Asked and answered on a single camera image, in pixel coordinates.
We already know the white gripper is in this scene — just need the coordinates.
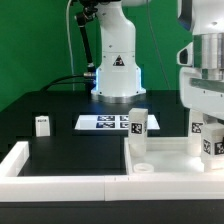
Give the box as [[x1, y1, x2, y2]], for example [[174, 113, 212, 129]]
[[179, 67, 224, 121]]

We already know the white square tabletop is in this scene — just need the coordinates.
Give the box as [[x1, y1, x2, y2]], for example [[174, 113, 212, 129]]
[[124, 137, 224, 175]]

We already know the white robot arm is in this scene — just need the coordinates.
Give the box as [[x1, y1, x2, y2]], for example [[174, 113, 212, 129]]
[[76, 0, 224, 120]]

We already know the AprilTag marker sheet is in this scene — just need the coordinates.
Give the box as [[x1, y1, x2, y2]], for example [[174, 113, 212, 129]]
[[74, 114, 161, 131]]

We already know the white U-shaped fence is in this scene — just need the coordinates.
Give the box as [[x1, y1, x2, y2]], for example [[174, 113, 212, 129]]
[[0, 141, 224, 202]]

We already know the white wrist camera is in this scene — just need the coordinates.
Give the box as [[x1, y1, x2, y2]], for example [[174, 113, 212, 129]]
[[177, 42, 193, 66]]

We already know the black cable bundle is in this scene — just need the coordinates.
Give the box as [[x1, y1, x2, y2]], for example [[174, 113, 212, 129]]
[[39, 74, 98, 93]]

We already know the grey hanging cable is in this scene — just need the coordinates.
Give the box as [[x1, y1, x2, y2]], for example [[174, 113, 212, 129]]
[[65, 0, 76, 92]]

